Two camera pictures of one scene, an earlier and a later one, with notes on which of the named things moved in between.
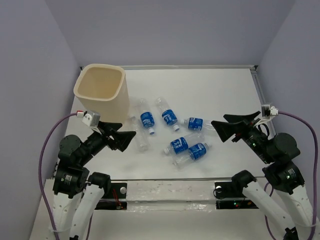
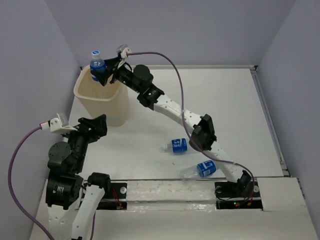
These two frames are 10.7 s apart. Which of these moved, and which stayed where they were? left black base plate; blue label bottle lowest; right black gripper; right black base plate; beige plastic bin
Moved: blue label bottle lowest; right black gripper
Stayed: right black base plate; left black base plate; beige plastic bin
